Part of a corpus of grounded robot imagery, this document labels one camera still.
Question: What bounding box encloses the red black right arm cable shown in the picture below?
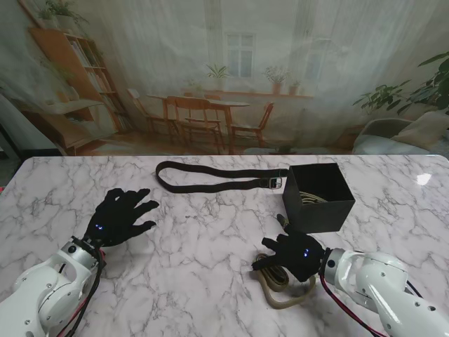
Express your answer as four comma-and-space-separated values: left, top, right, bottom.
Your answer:
319, 275, 387, 337

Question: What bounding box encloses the beige braided belt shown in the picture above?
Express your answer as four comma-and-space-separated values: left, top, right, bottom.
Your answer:
255, 213, 316, 310
297, 190, 329, 207

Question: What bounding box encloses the red black left arm cable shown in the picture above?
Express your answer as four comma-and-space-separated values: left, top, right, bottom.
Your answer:
52, 249, 109, 337

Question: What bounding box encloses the red black arm cable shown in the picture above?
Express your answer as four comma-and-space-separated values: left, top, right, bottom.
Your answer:
319, 275, 387, 337
52, 249, 109, 337

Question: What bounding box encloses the printed room scene backdrop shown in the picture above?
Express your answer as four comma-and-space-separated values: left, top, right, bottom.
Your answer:
0, 0, 449, 157

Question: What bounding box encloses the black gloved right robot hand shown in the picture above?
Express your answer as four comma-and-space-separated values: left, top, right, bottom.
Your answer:
250, 230, 327, 282

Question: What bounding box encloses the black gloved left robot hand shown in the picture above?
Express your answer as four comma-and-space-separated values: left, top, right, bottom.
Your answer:
86, 187, 161, 249

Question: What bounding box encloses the dark brown braided belt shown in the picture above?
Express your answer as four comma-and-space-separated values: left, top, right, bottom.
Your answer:
155, 161, 289, 194

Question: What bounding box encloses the black belt storage box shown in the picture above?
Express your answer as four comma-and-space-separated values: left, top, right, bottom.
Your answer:
281, 162, 356, 235

